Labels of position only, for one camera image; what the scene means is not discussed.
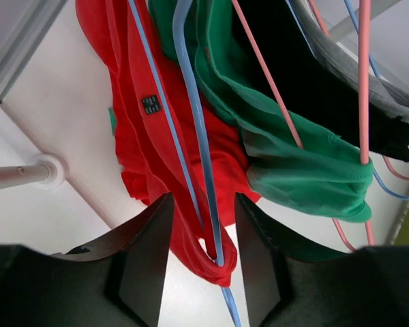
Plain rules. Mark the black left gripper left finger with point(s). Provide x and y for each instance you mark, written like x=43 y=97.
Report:
x=136 y=253

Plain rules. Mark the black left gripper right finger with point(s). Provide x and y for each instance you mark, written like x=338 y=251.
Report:
x=289 y=280

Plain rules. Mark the red tank top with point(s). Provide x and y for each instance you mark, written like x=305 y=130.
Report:
x=158 y=152

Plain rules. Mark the green tank top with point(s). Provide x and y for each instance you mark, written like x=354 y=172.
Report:
x=251 y=148

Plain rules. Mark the metal clothes rack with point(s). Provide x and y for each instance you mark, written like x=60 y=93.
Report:
x=46 y=171

